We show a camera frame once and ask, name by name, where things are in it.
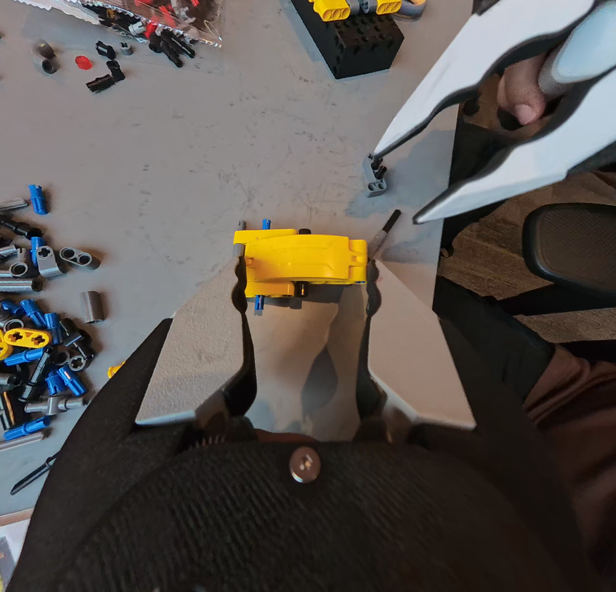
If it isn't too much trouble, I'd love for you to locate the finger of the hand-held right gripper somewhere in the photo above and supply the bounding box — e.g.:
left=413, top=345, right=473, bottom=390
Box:
left=373, top=0, right=604, bottom=163
left=414, top=72, right=616, bottom=224

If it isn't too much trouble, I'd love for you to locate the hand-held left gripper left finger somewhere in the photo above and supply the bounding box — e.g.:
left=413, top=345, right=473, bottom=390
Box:
left=135, top=255, right=260, bottom=424

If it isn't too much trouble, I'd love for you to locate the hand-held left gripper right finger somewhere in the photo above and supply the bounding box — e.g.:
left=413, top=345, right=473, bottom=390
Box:
left=357, top=258, right=478, bottom=429

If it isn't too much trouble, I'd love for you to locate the yellow beam assembly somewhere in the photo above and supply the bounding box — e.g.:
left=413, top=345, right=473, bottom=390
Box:
left=233, top=219, right=369, bottom=316

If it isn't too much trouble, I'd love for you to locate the light grey angled beam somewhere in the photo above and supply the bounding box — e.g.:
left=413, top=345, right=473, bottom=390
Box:
left=363, top=153, right=389, bottom=198

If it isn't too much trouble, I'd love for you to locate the black elbow connector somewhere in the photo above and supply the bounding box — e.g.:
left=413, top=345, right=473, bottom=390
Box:
left=87, top=59, right=127, bottom=94

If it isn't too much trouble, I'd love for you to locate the grey desk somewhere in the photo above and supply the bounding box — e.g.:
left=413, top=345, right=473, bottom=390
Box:
left=0, top=0, right=477, bottom=525

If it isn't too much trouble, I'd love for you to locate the person's right hand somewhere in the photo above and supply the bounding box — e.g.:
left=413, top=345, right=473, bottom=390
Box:
left=498, top=58, right=548, bottom=126

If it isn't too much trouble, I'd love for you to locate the black mesh chair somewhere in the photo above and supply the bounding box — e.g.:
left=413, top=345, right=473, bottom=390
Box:
left=522, top=202, right=616, bottom=295

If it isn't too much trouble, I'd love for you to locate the black block with yellow parts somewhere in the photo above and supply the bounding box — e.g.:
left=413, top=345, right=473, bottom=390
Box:
left=280, top=0, right=427, bottom=80

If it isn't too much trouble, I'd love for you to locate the black grey axle rod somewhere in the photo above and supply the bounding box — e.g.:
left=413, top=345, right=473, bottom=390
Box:
left=368, top=209, right=402, bottom=261

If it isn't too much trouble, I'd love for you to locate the pile of mixed building pieces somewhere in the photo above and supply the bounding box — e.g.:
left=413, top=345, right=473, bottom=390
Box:
left=0, top=183, right=104, bottom=439

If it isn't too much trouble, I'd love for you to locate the light grey ribbed axle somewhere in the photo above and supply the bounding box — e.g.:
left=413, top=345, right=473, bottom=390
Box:
left=0, top=431, right=47, bottom=452

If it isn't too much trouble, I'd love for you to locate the black pin piece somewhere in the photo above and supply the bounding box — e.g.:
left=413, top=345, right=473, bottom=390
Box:
left=10, top=454, right=59, bottom=495

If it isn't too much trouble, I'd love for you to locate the clear bag of red parts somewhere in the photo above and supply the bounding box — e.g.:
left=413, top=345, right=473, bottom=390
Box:
left=0, top=0, right=224, bottom=49

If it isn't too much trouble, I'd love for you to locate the dark grey round bush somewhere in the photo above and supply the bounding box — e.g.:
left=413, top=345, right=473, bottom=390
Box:
left=33, top=39, right=61, bottom=75

